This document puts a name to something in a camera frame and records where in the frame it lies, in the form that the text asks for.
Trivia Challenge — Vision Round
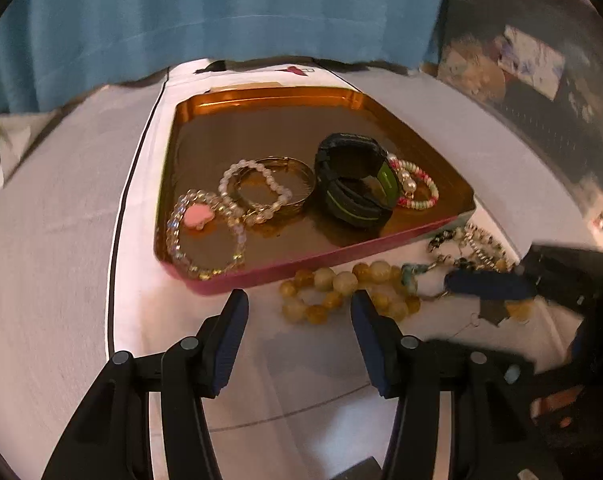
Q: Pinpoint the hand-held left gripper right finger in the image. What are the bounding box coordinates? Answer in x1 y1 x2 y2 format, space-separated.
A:
350 289 562 480

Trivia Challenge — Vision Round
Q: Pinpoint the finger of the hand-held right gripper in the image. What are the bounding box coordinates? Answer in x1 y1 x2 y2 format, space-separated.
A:
444 269 538 304
486 350 537 386

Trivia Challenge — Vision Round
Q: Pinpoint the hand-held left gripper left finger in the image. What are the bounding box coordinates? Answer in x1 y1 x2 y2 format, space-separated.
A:
42 288 250 480

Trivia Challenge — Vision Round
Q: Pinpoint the dark mixed bead necklace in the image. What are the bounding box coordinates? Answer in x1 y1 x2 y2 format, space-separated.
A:
401 225 535 321

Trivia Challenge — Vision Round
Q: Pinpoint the yellow bead bracelet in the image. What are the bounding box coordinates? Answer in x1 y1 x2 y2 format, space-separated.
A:
280 260 422 325

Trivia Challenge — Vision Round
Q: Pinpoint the pink green bead bracelet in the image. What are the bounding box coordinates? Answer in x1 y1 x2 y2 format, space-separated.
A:
386 157 439 211

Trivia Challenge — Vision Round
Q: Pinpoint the clear bead bracelet pink charm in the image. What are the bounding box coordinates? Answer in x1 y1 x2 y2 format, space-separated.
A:
166 189 247 278

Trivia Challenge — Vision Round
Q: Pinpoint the black smartwatch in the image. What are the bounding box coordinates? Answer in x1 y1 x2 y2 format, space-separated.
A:
315 132 399 231

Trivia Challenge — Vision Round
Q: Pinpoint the white bead bracelet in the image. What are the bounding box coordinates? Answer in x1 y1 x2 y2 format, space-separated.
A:
219 159 293 226

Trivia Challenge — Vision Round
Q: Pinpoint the gold bangle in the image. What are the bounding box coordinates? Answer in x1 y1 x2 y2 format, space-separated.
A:
232 156 316 221

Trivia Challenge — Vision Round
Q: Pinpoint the golden metal tray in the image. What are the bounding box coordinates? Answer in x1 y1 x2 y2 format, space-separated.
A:
154 85 477 297

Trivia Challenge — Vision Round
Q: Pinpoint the paper label on box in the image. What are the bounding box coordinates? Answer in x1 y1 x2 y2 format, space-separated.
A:
499 25 567 98

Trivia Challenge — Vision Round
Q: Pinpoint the blue curtain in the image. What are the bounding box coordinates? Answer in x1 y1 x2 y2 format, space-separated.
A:
0 0 449 116

